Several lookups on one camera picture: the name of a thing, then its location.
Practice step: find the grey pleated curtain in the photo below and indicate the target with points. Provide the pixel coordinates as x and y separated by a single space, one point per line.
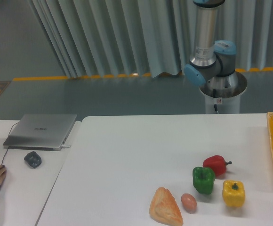
101 38

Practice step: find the green bell pepper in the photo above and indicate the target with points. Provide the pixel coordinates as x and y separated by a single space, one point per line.
203 180

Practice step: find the dark grey small device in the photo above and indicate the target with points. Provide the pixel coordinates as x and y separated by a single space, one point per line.
33 159

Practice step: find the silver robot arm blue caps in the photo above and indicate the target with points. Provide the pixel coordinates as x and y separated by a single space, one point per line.
209 58

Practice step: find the silver closed laptop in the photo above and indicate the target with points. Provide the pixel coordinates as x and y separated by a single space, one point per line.
41 132

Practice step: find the brown egg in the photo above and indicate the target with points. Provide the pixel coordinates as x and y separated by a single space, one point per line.
189 202

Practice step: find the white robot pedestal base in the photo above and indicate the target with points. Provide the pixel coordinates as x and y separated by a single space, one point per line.
223 94

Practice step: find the triangular golden bread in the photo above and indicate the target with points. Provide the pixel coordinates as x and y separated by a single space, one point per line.
164 208

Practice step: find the red bell pepper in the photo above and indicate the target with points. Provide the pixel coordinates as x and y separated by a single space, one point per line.
217 163

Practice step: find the yellow bell pepper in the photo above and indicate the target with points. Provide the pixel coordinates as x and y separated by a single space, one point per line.
233 193

